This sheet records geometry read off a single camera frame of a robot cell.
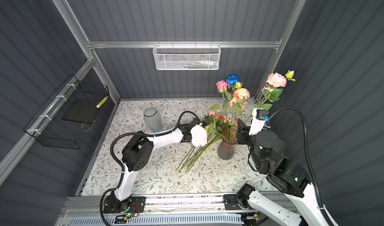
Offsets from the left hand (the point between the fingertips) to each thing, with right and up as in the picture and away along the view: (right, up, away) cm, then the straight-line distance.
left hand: (199, 138), depth 95 cm
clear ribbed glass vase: (-29, +13, -4) cm, 32 cm away
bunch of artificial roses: (+11, +8, +10) cm, 17 cm away
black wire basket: (-66, +19, -18) cm, 72 cm away
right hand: (+17, +13, -38) cm, 44 cm away
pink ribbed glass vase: (+14, -4, -13) cm, 20 cm away
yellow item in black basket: (-54, +22, -14) cm, 61 cm away
